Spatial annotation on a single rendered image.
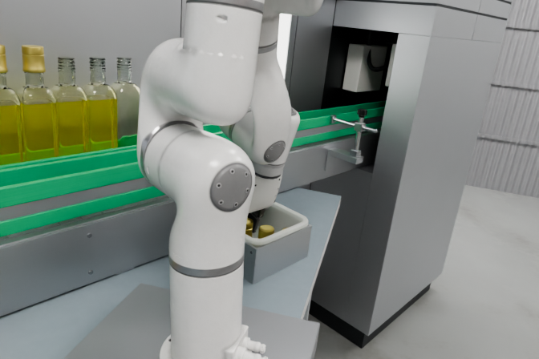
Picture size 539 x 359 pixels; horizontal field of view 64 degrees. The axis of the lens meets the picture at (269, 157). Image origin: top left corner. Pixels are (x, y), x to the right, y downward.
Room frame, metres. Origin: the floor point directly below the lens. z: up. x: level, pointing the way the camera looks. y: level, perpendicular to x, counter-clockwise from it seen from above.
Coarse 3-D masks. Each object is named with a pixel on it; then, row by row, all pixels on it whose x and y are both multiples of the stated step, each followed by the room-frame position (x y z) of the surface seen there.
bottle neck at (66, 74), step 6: (60, 60) 0.78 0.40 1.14; (66, 60) 0.78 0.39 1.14; (72, 60) 0.79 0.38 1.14; (60, 66) 0.78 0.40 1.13; (66, 66) 0.78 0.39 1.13; (72, 66) 0.79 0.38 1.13; (60, 72) 0.78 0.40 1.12; (66, 72) 0.78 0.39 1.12; (72, 72) 0.79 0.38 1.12; (60, 78) 0.78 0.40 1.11; (66, 78) 0.78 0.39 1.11; (72, 78) 0.79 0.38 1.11; (66, 84) 0.78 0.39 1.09; (72, 84) 0.79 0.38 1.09
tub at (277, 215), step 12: (276, 204) 0.91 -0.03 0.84; (264, 216) 0.92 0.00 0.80; (276, 216) 0.90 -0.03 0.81; (288, 216) 0.88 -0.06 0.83; (300, 216) 0.86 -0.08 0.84; (276, 228) 0.89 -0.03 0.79; (288, 228) 0.79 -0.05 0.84; (300, 228) 0.81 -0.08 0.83; (252, 240) 0.73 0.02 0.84; (264, 240) 0.74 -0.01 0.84
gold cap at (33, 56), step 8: (24, 48) 0.74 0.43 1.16; (32, 48) 0.74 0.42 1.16; (40, 48) 0.75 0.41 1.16; (24, 56) 0.74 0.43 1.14; (32, 56) 0.74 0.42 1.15; (40, 56) 0.75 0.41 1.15; (24, 64) 0.74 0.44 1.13; (32, 64) 0.74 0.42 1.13; (40, 64) 0.74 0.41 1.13; (32, 72) 0.73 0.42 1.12; (40, 72) 0.74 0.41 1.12
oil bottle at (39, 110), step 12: (24, 96) 0.72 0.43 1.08; (36, 96) 0.73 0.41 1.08; (48, 96) 0.74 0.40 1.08; (24, 108) 0.72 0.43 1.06; (36, 108) 0.73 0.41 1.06; (48, 108) 0.74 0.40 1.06; (24, 120) 0.72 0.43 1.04; (36, 120) 0.72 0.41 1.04; (48, 120) 0.74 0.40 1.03; (24, 132) 0.72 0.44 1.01; (36, 132) 0.72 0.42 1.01; (48, 132) 0.74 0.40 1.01; (24, 144) 0.72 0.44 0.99; (36, 144) 0.72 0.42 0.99; (48, 144) 0.74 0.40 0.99; (36, 156) 0.72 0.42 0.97; (48, 156) 0.74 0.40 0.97
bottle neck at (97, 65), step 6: (90, 60) 0.83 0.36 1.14; (96, 60) 0.82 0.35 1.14; (102, 60) 0.83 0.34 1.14; (90, 66) 0.83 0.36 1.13; (96, 66) 0.82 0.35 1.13; (102, 66) 0.83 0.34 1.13; (90, 72) 0.83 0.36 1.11; (96, 72) 0.82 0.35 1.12; (102, 72) 0.83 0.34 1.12; (90, 78) 0.83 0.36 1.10; (96, 78) 0.82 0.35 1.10; (102, 78) 0.83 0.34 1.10
